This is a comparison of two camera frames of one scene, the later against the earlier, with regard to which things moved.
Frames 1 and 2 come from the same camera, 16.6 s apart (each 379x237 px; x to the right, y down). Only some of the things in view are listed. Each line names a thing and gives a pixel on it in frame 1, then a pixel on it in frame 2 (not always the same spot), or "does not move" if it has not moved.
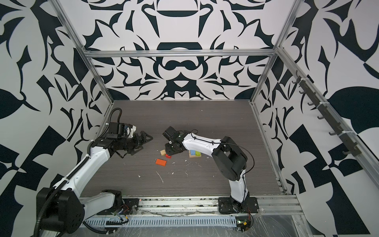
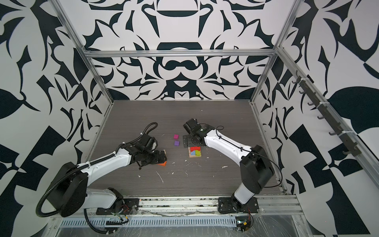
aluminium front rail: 280,208 does not move
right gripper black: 168,150 -> 188,142
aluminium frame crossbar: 180,51 does not move
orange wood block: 161,162 does not move
